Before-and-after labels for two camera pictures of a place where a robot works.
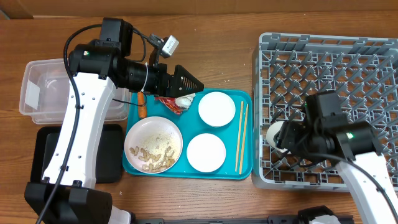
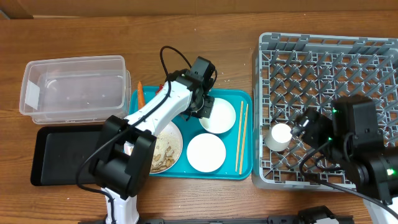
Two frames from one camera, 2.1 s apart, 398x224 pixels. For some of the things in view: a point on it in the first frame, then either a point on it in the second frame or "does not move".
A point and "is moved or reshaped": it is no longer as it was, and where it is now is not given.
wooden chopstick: [244, 140] does not move
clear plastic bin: [45, 93] does not move
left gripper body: [146, 78] -> [204, 109]
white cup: [274, 129] does not move
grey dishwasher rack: [286, 67] does not move
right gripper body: [286, 137] -> [301, 127]
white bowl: [206, 152] does not move
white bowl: [216, 109] is moved or reshaped
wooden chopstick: [236, 162] does not move
